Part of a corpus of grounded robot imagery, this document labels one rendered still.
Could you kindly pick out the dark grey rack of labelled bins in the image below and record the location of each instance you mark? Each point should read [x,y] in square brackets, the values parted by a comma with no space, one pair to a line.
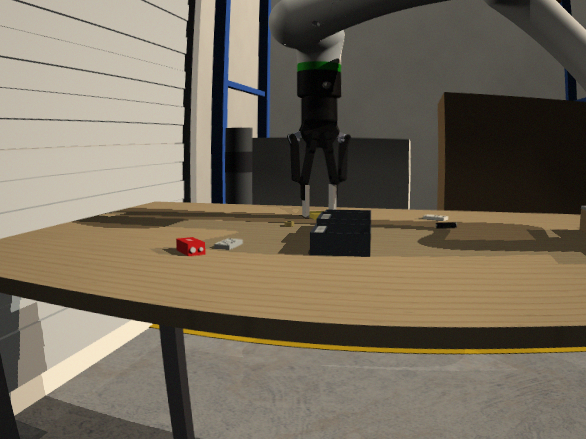
[346,233]

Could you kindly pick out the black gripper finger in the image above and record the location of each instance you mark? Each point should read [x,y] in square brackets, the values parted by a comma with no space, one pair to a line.
[307,166]
[335,179]

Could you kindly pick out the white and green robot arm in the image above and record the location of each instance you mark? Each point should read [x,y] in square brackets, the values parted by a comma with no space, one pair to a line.
[303,25]

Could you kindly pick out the white domino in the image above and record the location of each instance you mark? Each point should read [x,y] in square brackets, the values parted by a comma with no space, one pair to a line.
[435,217]
[228,244]

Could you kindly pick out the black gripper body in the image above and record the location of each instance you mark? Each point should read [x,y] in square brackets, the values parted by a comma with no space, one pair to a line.
[318,114]

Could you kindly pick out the red nine-volt battery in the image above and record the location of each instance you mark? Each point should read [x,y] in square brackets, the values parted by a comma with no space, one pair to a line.
[190,246]

